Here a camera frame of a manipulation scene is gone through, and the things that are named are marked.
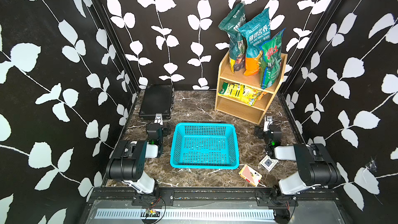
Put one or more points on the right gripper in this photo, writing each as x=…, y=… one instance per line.
x=260, y=128

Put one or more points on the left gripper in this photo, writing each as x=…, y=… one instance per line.
x=165, y=130

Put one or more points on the green blue-edged soil bag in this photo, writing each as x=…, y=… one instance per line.
x=271, y=60

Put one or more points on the dark green fertilizer bag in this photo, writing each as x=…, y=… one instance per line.
x=237, y=46

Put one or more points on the teal and orange fertilizer bag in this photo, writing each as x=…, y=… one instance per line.
x=255, y=32

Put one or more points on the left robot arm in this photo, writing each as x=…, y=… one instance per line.
x=128, y=160

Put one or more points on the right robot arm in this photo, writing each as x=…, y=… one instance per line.
x=315, y=167

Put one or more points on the yellow fertilizer bag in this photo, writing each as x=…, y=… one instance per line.
x=240, y=92

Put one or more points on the wooden two-tier shelf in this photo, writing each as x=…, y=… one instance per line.
x=236, y=108

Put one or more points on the small white square box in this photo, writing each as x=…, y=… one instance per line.
x=268, y=163

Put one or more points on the black ribbed case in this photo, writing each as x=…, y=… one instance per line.
x=158, y=99

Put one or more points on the turquoise plastic basket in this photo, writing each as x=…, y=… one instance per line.
x=204, y=146

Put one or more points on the red playing card box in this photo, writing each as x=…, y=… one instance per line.
x=250, y=175

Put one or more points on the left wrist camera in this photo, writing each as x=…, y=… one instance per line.
x=158, y=119

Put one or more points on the black front rail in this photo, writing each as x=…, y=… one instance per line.
x=262, y=197

